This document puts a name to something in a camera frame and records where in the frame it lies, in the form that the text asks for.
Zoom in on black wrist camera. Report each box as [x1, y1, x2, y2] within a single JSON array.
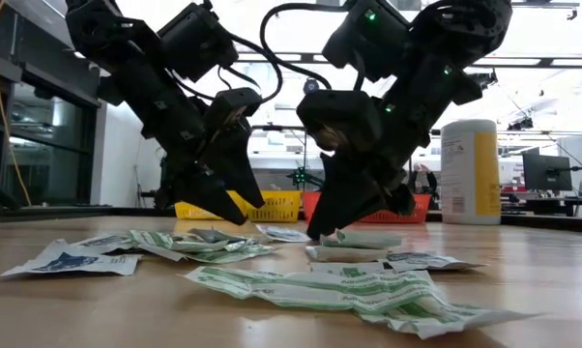
[[157, 1, 240, 83], [321, 0, 412, 82]]

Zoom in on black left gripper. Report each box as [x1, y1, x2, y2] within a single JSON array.
[[96, 46, 268, 227]]

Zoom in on black camera cable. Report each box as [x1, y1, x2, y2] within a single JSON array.
[[259, 2, 356, 92], [167, 33, 284, 105]]

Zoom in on computer monitor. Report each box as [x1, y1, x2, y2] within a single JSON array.
[[521, 153, 573, 192]]

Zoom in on yellow plastic basket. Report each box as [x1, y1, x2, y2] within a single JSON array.
[[245, 190, 304, 223], [173, 189, 248, 222]]

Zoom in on white alcohol pad packet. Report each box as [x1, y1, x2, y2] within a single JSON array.
[[71, 233, 138, 253], [385, 250, 486, 273], [0, 240, 143, 279], [255, 223, 312, 245]]

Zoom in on white yellow wipes canister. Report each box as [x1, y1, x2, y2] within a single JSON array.
[[439, 119, 503, 226]]

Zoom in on black right camera cable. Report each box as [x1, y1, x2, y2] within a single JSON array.
[[259, 2, 356, 92]]

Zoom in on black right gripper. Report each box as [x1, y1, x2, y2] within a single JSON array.
[[294, 51, 484, 242]]

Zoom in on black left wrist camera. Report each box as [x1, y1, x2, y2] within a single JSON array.
[[157, 1, 240, 83]]

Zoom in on orange plastic basket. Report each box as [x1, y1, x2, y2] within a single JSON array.
[[358, 192, 432, 225], [302, 191, 326, 225]]

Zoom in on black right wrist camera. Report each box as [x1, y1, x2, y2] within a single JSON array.
[[321, 0, 412, 82]]

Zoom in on LED light bar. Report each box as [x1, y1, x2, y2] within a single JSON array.
[[235, 51, 582, 69]]

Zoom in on black left camera cable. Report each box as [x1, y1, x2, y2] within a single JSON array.
[[167, 33, 284, 105]]

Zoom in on person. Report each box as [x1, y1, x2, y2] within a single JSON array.
[[410, 162, 439, 195]]

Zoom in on black track spotlights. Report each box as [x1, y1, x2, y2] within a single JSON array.
[[469, 71, 499, 92], [507, 116, 536, 132]]

